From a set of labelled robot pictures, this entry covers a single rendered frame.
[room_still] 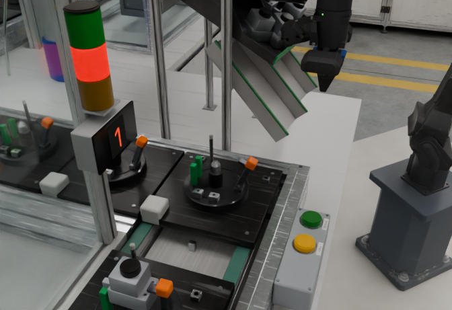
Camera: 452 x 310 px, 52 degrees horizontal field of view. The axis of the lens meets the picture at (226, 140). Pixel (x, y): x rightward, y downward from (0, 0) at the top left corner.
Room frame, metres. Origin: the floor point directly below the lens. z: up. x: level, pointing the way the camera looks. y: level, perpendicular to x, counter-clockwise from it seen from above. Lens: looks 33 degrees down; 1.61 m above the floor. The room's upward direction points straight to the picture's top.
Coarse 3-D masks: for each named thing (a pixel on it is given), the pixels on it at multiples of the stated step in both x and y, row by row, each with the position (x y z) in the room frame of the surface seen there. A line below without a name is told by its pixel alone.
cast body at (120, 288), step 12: (120, 264) 0.46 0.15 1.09; (132, 264) 0.46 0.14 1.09; (144, 264) 0.47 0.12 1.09; (108, 276) 0.45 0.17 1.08; (120, 276) 0.45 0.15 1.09; (132, 276) 0.44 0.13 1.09; (144, 276) 0.45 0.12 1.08; (108, 288) 0.45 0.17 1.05; (120, 288) 0.44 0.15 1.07; (132, 288) 0.43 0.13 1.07; (144, 288) 0.45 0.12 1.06; (120, 300) 0.44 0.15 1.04; (132, 300) 0.43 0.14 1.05; (144, 300) 0.43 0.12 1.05
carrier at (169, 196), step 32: (192, 160) 0.89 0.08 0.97; (224, 160) 0.89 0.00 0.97; (160, 192) 0.77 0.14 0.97; (192, 192) 0.73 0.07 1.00; (224, 192) 0.75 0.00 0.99; (256, 192) 0.77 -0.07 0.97; (160, 224) 0.69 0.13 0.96; (192, 224) 0.67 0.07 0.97; (224, 224) 0.67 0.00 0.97; (256, 224) 0.67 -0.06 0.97
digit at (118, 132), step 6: (120, 120) 0.64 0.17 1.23; (114, 126) 0.62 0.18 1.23; (120, 126) 0.64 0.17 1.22; (108, 132) 0.61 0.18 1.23; (114, 132) 0.62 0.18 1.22; (120, 132) 0.64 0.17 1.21; (114, 138) 0.62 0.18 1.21; (120, 138) 0.64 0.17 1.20; (114, 144) 0.62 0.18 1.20; (120, 144) 0.63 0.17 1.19; (126, 144) 0.65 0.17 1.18; (114, 150) 0.62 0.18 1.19; (120, 150) 0.63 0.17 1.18; (114, 156) 0.61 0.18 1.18
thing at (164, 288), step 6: (162, 282) 0.44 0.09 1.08; (168, 282) 0.44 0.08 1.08; (150, 288) 0.44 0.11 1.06; (156, 288) 0.43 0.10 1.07; (162, 288) 0.43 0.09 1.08; (168, 288) 0.43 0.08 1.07; (156, 294) 0.43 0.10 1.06; (162, 294) 0.43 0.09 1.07; (168, 294) 0.43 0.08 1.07; (162, 300) 0.43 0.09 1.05; (168, 300) 0.44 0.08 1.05; (162, 306) 0.43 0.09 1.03; (168, 306) 0.43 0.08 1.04
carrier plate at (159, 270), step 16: (112, 256) 0.59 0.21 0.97; (128, 256) 0.59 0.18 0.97; (96, 272) 0.55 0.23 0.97; (160, 272) 0.55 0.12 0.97; (176, 272) 0.55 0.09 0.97; (192, 272) 0.55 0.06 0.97; (96, 288) 0.52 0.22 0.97; (176, 288) 0.52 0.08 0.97; (192, 288) 0.52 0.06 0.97; (208, 288) 0.52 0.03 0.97; (224, 288) 0.52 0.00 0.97; (80, 304) 0.49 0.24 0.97; (96, 304) 0.49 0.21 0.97; (192, 304) 0.49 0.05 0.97; (208, 304) 0.49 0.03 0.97; (224, 304) 0.49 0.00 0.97
